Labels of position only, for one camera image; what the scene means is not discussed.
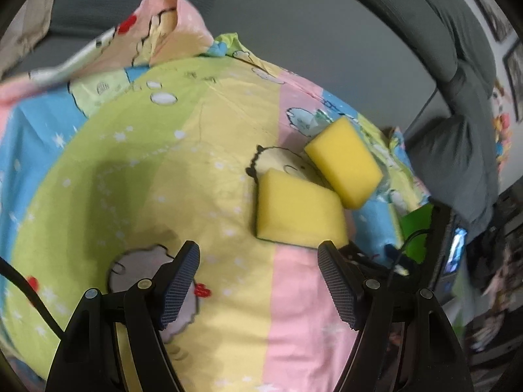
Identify yellow sponge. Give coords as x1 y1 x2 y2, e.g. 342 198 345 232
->
256 168 349 249
304 118 383 210

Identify green cardboard box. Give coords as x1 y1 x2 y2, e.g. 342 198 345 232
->
400 203 433 264

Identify colourful cartoon bed sheet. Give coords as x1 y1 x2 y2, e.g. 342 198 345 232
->
1 0 427 391

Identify grey sofa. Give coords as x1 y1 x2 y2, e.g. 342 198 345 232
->
7 0 499 236

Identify framed landscape painting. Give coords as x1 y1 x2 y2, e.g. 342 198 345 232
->
503 41 523 123

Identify black cable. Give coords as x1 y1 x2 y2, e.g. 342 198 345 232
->
0 256 67 341

